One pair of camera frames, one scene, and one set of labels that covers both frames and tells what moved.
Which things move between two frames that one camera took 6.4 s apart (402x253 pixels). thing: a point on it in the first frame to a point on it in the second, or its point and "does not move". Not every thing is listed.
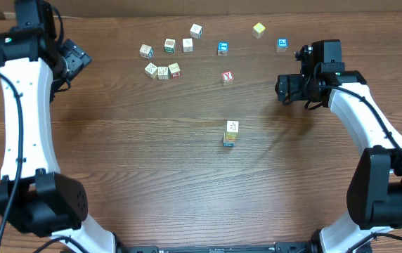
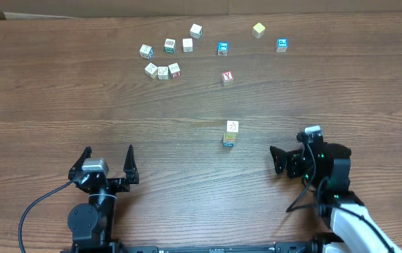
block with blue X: [232, 135] does not move
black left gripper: [78, 58] to [113, 182]
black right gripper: [284, 86] to [293, 163]
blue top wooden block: [228, 145] does not move
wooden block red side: [173, 71] does not move
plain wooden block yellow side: [232, 126] does not move
